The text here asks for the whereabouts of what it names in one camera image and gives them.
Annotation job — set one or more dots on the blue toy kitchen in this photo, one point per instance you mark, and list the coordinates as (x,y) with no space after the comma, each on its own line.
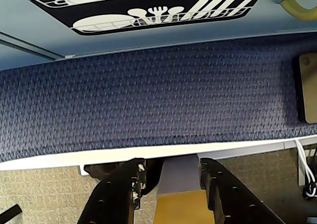
(173,39)

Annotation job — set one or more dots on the black white dishwasher sticker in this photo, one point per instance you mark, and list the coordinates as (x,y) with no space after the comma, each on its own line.
(158,6)

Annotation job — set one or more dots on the tan board with black edge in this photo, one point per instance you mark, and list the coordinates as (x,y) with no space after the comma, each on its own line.
(309,90)

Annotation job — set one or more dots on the short black bar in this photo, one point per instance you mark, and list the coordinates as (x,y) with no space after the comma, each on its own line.
(10,212)

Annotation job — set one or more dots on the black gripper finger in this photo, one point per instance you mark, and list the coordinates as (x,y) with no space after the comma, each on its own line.
(230,199)
(114,196)

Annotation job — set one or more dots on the gray and yellow block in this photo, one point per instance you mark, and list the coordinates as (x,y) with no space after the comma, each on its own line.
(180,184)

